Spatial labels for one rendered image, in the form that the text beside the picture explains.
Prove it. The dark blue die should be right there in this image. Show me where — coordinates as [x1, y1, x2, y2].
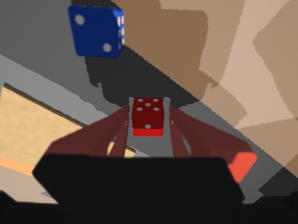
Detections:
[68, 6, 124, 58]

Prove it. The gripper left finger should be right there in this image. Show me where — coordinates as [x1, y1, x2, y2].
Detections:
[42, 105, 129, 157]

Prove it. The red die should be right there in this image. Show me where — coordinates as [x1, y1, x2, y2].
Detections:
[131, 98, 164, 136]

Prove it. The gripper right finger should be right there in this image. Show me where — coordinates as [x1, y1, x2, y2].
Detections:
[169, 105, 257, 184]

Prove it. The tan flat mat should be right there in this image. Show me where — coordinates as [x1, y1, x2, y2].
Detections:
[0, 85, 85, 176]

